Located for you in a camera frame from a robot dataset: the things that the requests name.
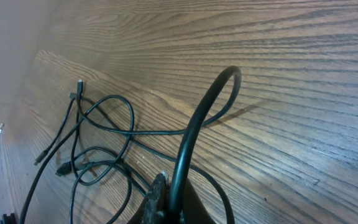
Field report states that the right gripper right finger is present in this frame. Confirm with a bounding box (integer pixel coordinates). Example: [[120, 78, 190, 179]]
[[183, 180, 216, 224]]

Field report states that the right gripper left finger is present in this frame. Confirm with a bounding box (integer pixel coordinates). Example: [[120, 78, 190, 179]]
[[128, 172, 168, 224]]

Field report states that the thick black USB cable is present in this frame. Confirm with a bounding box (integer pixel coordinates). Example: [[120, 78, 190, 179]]
[[34, 65, 242, 224]]

